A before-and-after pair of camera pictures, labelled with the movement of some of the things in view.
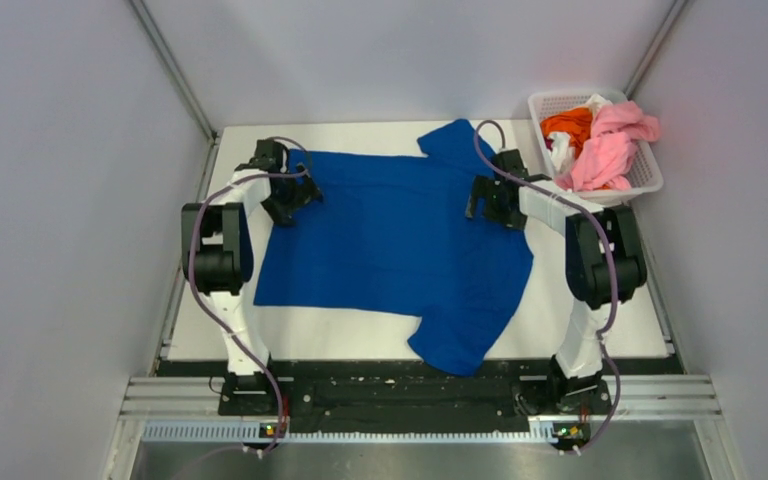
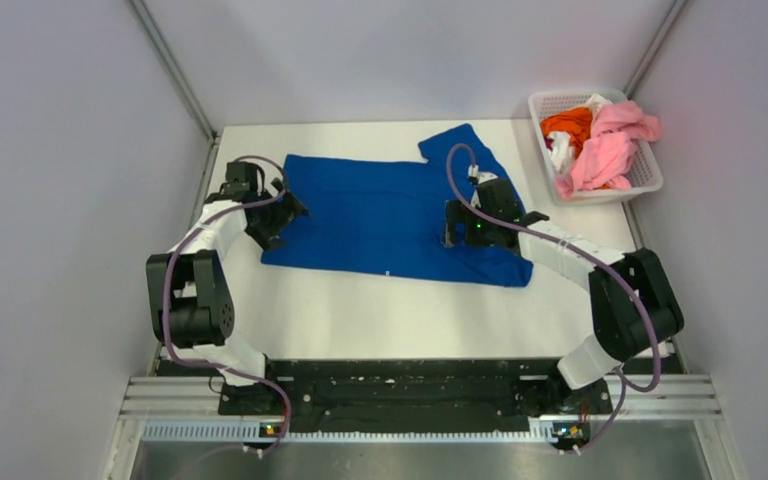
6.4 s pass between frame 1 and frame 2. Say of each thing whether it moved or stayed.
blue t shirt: moved
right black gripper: moved
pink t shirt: stayed
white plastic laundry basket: stayed
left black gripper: moved
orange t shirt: stayed
